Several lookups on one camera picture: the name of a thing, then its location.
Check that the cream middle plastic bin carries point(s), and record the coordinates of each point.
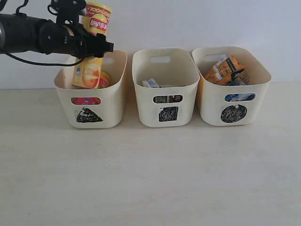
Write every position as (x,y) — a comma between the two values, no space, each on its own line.
(176,73)

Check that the orange snack bag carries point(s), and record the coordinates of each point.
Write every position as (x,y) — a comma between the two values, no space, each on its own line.
(225,71)

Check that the purple small box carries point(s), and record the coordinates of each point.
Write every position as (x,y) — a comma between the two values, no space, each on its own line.
(175,98)

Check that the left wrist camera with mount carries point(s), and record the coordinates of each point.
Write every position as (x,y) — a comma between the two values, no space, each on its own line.
(67,10)

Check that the black snack bag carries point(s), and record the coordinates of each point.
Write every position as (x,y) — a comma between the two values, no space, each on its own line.
(240,78)

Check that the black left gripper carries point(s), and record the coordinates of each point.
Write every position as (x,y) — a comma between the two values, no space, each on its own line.
(79,43)

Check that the blue white small carton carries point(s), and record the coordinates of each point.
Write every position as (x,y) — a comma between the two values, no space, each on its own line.
(151,83)

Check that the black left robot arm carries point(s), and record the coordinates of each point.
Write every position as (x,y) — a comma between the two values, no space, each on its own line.
(22,33)

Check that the light blue snack bag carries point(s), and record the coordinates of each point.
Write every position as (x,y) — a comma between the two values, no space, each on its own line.
(240,97)

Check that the pink chips can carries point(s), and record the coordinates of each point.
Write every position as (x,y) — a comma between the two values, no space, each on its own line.
(104,82)

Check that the yellow chips can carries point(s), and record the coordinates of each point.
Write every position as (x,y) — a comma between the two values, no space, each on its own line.
(87,73)

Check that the cream left plastic bin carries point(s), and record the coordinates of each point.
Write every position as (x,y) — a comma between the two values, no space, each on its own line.
(95,108)

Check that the cream right plastic bin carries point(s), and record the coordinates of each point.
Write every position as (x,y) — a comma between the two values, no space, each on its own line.
(210,98)

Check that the cream plastic bin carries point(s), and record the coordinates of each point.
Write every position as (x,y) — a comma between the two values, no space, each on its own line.
(95,108)
(210,98)
(176,73)

